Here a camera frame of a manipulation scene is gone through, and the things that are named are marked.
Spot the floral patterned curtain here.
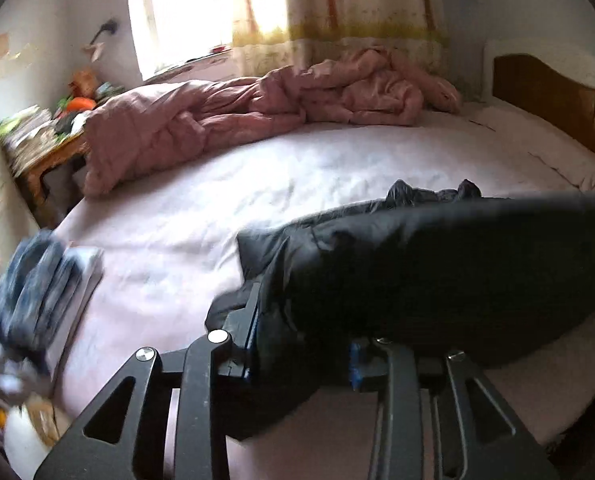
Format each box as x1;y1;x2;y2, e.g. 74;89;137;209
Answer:
232;0;451;68

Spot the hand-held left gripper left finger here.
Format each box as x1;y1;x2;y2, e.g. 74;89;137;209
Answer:
32;280;263;480

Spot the black puffer jacket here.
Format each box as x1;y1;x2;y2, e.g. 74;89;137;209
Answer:
204;177;595;441

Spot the bed with pink sheet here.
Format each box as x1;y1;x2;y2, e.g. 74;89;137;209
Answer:
52;100;595;461

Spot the bright window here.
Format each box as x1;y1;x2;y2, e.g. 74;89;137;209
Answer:
127;0;288;76

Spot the pink comforter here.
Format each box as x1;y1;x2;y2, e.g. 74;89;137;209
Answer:
82;45;463;198

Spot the stack of folded blue clothes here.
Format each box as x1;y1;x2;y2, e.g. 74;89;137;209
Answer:
0;230;105;356

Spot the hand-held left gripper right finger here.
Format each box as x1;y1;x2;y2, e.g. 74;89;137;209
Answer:
350;337;563;480

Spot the pale pink pillow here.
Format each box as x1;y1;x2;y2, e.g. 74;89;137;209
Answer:
470;102;595;193

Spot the wooden headboard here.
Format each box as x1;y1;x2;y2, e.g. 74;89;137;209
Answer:
482;37;595;171

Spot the clutter pile on nightstand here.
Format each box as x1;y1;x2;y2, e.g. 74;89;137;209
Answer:
0;67;128;161

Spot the wall lamp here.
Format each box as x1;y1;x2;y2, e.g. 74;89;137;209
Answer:
82;19;120;61

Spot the white container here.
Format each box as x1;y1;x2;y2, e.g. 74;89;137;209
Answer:
4;402;58;476

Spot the wooden nightstand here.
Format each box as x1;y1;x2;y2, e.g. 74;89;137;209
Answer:
14;132;90;226

